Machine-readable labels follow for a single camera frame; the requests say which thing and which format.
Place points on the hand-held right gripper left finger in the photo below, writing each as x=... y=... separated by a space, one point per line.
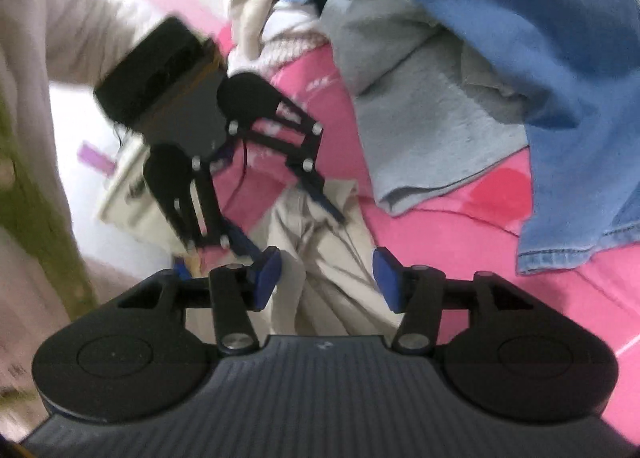
x=267 y=278

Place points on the pink floral blanket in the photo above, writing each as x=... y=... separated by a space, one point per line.
x=450 y=248

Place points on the white pink knit sweater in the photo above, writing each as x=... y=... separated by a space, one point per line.
x=290 y=50

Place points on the white plastic box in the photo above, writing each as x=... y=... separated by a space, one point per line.
x=125 y=193

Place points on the blue denim garment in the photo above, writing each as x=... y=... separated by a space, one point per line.
x=550 y=38

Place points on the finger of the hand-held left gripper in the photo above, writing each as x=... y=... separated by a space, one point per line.
x=306 y=165
x=210 y=208

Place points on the cream cloth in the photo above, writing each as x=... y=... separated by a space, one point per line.
x=250 y=3

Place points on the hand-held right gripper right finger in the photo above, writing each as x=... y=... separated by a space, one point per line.
x=385 y=278

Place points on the beige pants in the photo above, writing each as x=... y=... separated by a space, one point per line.
x=310 y=263

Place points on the grey shirt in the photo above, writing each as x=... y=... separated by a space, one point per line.
x=425 y=128

